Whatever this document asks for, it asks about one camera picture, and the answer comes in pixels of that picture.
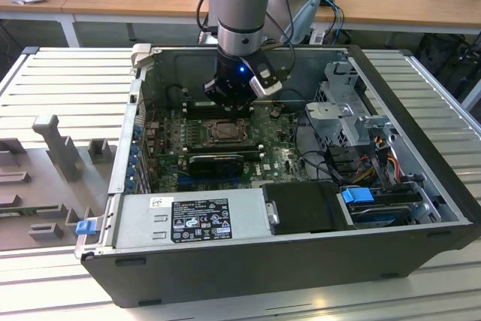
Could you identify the thin metal locking lever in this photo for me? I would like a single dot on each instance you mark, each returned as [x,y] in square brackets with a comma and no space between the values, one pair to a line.
[225,142]
[225,122]

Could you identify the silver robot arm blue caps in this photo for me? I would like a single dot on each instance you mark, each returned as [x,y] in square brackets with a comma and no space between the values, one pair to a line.
[240,9]

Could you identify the black RAM slot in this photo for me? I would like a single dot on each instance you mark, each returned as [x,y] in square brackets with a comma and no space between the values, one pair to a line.
[203,112]
[210,145]
[210,142]
[199,109]
[203,115]
[210,148]
[197,106]

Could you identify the CPU socket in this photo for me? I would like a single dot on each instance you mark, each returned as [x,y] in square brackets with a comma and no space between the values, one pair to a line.
[206,140]

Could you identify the blue expansion slot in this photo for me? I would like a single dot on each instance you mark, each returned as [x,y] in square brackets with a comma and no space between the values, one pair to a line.
[182,179]

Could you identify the round coin battery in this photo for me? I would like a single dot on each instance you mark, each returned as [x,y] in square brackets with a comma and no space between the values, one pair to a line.
[274,112]

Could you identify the black graphics card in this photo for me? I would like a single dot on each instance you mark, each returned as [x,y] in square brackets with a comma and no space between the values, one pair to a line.
[214,165]

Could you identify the green motherboard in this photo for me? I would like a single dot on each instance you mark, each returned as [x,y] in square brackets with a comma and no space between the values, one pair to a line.
[278,155]

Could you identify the small blue retainer clip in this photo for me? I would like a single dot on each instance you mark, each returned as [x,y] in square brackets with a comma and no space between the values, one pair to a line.
[137,130]
[132,166]
[135,150]
[129,185]
[130,175]

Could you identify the white plug block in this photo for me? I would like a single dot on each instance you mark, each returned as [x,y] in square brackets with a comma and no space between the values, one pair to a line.
[317,37]

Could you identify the grey metal drive cage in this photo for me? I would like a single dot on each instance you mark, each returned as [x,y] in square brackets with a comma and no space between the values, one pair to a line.
[330,110]

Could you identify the pale blue teach pendant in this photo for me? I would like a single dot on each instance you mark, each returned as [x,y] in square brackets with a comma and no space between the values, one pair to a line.
[306,16]

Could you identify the black plastic shroud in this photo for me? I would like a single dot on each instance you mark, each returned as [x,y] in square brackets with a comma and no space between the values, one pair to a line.
[300,208]

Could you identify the silver power supply with label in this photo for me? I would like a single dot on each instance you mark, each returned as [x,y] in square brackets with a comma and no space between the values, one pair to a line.
[139,219]

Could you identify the hard disk in blue carrier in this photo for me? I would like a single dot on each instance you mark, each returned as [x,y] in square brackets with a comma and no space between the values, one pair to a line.
[357,196]

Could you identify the black and grey PC case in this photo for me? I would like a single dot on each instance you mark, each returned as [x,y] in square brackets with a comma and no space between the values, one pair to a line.
[225,276]

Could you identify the blue plastic latch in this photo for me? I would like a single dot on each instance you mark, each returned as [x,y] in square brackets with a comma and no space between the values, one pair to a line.
[85,228]

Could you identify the grey parts rack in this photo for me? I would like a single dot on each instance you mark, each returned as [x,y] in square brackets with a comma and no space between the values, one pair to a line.
[41,185]

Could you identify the black office chair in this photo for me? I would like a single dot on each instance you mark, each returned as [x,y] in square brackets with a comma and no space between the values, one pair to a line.
[451,61]

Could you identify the green RAM stick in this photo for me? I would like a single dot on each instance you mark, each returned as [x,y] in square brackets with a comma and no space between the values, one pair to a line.
[19,212]

